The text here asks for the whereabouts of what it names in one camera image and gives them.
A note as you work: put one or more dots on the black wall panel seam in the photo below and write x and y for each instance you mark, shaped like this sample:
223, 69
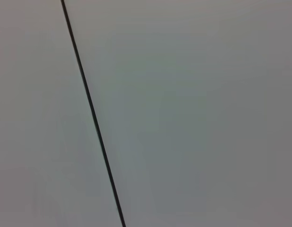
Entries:
94, 118

